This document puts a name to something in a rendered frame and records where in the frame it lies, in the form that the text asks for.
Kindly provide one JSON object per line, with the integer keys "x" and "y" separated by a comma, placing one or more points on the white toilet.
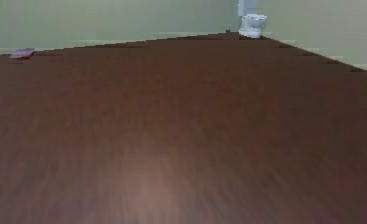
{"x": 252, "y": 22}

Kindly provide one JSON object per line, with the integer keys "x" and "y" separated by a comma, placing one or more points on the pink cloth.
{"x": 22, "y": 53}

